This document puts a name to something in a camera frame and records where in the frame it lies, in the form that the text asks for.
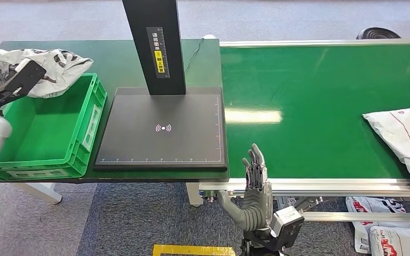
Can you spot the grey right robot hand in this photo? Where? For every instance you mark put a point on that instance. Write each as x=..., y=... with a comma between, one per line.
x=256, y=208

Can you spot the white package with black print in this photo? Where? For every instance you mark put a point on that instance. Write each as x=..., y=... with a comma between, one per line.
x=60, y=70

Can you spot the black scanner machine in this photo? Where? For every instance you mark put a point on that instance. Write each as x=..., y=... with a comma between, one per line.
x=162, y=148

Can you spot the white package with red print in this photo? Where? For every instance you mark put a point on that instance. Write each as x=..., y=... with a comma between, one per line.
x=399, y=244
x=367, y=212

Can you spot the green conveyor belt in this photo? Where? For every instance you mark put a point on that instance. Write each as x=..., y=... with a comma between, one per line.
x=314, y=77

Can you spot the white package with red line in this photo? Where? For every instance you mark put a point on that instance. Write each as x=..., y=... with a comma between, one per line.
x=403, y=137

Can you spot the white table leg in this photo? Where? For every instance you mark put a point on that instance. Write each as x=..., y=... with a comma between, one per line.
x=193, y=195
x=46, y=193

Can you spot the yellow floor tape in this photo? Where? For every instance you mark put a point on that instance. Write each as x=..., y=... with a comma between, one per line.
x=198, y=250

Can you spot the green plastic crate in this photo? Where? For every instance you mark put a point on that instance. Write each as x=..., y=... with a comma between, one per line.
x=49, y=134

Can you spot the dark green table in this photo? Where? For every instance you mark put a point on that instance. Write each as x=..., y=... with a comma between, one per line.
x=113, y=60

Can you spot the yellow and black label sticker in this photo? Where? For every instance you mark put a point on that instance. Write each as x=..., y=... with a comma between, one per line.
x=158, y=62

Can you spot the black ribbed round base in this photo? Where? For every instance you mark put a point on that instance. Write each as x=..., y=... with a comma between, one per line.
x=377, y=34

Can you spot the aluminium conveyor frame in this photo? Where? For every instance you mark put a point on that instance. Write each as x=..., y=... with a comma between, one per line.
x=314, y=187

